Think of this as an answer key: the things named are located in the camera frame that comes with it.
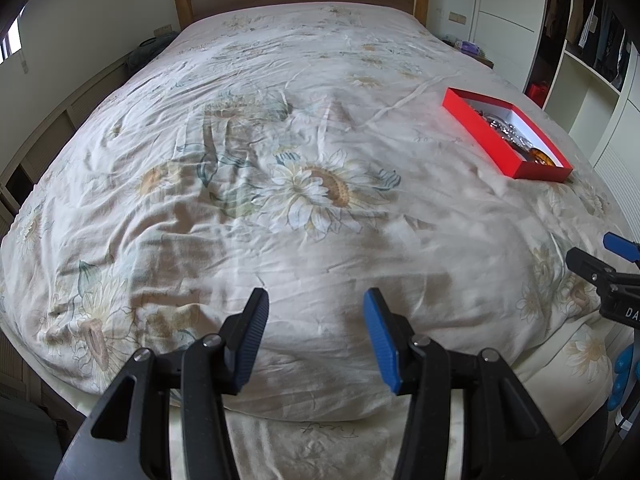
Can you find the purple packet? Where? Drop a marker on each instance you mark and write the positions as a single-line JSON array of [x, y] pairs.
[[469, 47]]

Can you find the white open shelf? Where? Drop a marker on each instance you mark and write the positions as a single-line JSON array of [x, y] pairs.
[[590, 105]]

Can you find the small wall socket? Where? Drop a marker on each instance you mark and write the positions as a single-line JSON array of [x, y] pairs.
[[162, 30]]

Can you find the dark bag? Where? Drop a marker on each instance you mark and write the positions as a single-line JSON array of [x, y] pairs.
[[145, 55]]

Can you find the red bag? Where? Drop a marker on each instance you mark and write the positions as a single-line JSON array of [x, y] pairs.
[[537, 94]]

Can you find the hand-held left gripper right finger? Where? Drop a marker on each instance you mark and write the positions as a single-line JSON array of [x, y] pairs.
[[382, 345]]

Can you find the window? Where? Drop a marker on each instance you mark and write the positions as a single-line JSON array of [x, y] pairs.
[[10, 42]]

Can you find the hanging clothes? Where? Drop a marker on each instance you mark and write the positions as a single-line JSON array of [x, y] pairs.
[[590, 15]]

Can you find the white wardrobe doors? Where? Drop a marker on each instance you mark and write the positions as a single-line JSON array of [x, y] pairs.
[[510, 15]]

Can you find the wall socket panel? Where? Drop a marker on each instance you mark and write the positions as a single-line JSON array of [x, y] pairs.
[[457, 17]]

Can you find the amber bangle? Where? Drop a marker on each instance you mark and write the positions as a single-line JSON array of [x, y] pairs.
[[542, 157]]

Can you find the person's right hand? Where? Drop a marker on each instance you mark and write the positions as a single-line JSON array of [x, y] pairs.
[[622, 380]]

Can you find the dark cloth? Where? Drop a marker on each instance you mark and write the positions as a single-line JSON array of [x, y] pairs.
[[25, 440]]

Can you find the dark brown bangle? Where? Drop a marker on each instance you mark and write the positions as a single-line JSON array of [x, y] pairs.
[[522, 142]]

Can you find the window bench cabinet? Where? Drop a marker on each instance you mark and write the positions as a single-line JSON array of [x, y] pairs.
[[55, 125]]

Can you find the floral bedspread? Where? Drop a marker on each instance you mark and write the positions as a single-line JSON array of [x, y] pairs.
[[300, 110]]

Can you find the white bed sheet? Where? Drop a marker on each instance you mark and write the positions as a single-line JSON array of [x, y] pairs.
[[310, 447]]

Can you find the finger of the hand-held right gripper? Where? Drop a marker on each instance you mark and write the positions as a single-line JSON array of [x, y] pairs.
[[620, 245], [590, 265]]

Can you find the red jewelry box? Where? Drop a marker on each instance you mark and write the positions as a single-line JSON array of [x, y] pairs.
[[500, 152]]

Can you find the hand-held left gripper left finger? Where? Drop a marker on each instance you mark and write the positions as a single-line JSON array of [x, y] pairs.
[[250, 340]]

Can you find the wooden nightstand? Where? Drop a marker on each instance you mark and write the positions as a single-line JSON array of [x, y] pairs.
[[480, 60]]

